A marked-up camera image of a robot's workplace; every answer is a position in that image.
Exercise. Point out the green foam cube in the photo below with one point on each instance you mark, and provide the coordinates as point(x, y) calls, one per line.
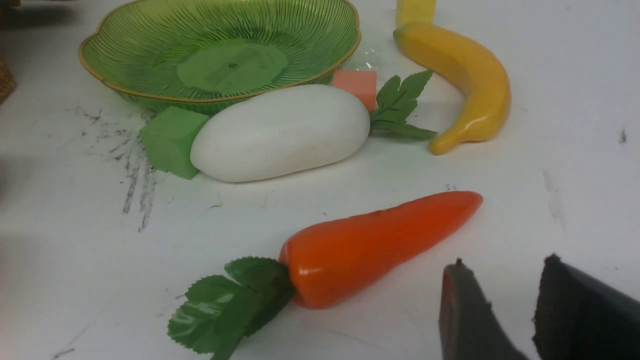
point(168, 140)

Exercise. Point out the yellow toy banana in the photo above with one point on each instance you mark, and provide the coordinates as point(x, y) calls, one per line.
point(470, 67)

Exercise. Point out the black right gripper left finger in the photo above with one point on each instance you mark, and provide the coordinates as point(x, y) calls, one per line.
point(468, 328)

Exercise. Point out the orange foam cube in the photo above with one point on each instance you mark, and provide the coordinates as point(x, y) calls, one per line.
point(360, 83)

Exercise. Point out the orange toy carrot with leaves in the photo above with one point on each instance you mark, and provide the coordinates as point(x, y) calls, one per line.
point(318, 267)

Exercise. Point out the woven wicker basket green lining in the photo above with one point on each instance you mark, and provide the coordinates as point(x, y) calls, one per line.
point(7, 82)

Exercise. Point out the green ribbed glass plate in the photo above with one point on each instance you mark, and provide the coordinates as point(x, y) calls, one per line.
point(205, 55)

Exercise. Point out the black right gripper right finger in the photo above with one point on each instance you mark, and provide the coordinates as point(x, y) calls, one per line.
point(578, 317)

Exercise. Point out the white toy radish with leaves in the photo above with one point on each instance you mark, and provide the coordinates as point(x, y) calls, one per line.
point(300, 128)

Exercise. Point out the yellow foam cube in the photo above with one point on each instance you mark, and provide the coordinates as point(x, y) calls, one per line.
point(409, 11)

